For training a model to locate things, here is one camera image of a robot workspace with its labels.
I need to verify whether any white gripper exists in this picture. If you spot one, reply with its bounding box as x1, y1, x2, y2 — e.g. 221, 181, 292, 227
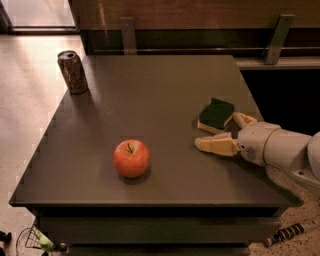
194, 112, 280, 166

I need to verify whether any green and yellow sponge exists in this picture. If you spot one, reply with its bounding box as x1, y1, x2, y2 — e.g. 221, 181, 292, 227
197, 98, 235, 134

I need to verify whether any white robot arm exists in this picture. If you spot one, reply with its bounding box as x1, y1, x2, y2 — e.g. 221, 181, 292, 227
195, 112, 320, 195

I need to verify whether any orange soda can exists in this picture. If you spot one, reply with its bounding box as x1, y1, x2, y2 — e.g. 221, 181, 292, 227
57, 50, 88, 95

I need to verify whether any grey cabinet with drawers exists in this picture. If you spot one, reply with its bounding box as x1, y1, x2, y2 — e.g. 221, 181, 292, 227
10, 55, 296, 256

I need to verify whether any red apple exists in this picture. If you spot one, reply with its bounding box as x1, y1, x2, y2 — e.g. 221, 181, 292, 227
113, 139, 150, 178

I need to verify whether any black object on floor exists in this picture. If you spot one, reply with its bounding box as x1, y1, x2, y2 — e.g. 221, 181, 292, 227
0, 231, 12, 256

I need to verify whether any black white striped handle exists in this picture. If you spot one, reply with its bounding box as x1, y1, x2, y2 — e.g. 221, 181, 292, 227
265, 216, 320, 247

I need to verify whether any right metal shelf bracket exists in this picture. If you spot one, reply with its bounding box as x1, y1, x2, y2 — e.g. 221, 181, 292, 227
264, 14, 295, 65

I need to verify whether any metal shelf bracket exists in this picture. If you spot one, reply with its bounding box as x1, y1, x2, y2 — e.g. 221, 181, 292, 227
264, 14, 295, 65
120, 17, 137, 55

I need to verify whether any left metal shelf bracket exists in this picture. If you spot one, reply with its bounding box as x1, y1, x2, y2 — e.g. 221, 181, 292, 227
120, 17, 137, 55

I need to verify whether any wire basket with green item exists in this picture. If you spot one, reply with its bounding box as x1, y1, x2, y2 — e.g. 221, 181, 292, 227
15, 225, 68, 256

